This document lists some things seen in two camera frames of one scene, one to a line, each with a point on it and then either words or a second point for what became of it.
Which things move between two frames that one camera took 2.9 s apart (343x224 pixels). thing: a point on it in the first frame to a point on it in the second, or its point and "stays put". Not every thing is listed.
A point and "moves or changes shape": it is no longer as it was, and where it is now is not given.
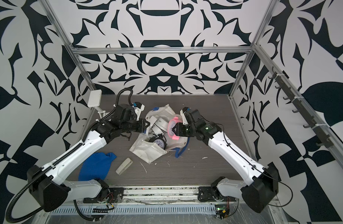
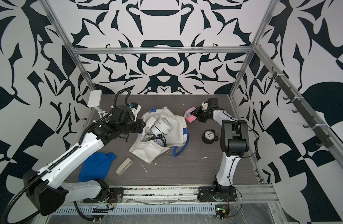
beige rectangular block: x=124 y=166 stays put
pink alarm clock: x=172 y=123 moves or changes shape
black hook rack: x=301 y=106 stays put
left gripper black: x=142 y=125 stays put
